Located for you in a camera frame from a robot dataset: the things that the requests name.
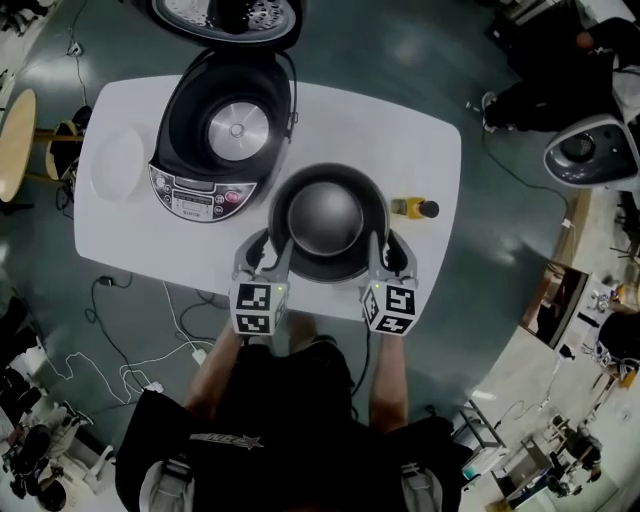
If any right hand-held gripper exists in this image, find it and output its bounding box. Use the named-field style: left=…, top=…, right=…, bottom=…
left=360, top=228, right=419, bottom=337

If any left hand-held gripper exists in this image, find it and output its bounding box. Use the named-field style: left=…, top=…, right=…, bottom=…
left=228, top=227, right=296, bottom=336

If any dark metal pot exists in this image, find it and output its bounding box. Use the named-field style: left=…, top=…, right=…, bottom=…
left=268, top=162, right=392, bottom=284

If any maroon rice cooker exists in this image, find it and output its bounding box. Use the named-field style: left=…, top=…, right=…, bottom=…
left=147, top=0, right=307, bottom=224

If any white perforated steamer tray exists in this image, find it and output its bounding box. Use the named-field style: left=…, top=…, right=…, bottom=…
left=90, top=124, right=147, bottom=204

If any person's right forearm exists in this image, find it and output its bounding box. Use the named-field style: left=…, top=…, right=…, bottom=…
left=368, top=329, right=409, bottom=434

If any person's left forearm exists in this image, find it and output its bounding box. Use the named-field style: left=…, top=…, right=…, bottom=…
left=184, top=324, right=251, bottom=419

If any yellow bottle with black cap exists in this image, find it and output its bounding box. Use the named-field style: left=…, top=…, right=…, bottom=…
left=390, top=197, right=440, bottom=221

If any person's black shirt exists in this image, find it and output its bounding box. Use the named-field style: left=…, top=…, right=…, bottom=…
left=114, top=334, right=474, bottom=512

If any wooden shelf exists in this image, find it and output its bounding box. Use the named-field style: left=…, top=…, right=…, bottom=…
left=519, top=259, right=592, bottom=351

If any black bag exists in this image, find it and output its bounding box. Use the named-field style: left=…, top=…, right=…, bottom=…
left=44, top=104, right=94, bottom=182

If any round wooden table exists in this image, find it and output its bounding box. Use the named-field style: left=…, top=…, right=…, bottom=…
left=0, top=88, right=85, bottom=204

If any grey shoulder strap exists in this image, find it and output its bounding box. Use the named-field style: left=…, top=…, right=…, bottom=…
left=144, top=457, right=196, bottom=512
left=399, top=459, right=444, bottom=512

